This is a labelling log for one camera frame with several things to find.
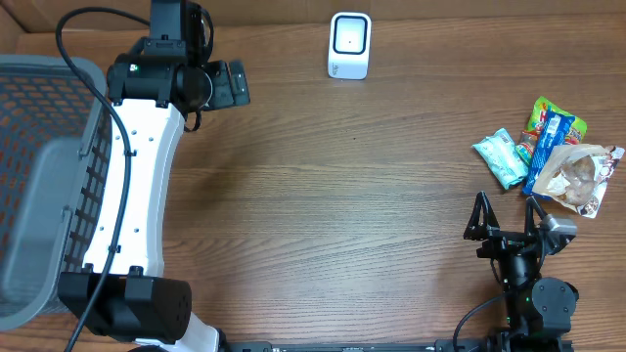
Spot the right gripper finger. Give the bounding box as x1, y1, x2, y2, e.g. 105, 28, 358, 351
524, 196, 547, 235
463, 191, 500, 241

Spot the cookie bag brown white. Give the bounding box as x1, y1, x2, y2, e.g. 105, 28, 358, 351
531, 144, 625, 218

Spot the green Haribo candy bag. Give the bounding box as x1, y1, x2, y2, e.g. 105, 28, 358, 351
515, 96, 588, 166

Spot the blue snack wrapper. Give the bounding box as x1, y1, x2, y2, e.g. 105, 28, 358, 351
522, 110, 575, 196

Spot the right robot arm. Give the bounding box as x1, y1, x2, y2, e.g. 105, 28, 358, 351
452, 192, 579, 352

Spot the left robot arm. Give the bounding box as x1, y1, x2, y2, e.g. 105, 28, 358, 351
58, 0, 250, 352

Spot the white barcode scanner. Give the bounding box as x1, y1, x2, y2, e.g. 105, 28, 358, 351
328, 12, 372, 80

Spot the grey plastic shopping basket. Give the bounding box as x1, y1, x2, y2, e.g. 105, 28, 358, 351
1, 55, 112, 330

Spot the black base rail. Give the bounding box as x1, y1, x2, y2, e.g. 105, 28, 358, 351
126, 339, 576, 352

